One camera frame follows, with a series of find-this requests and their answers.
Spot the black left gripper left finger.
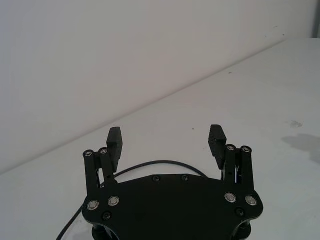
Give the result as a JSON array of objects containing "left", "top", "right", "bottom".
[{"left": 83, "top": 126, "right": 123, "bottom": 196}]

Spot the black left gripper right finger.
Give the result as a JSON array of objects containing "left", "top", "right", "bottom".
[{"left": 207, "top": 124, "right": 256, "bottom": 193}]

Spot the thin dark cable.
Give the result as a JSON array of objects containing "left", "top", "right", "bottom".
[{"left": 55, "top": 160, "right": 210, "bottom": 240}]

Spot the grey striped post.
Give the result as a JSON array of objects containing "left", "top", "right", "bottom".
[{"left": 311, "top": 0, "right": 320, "bottom": 39}]

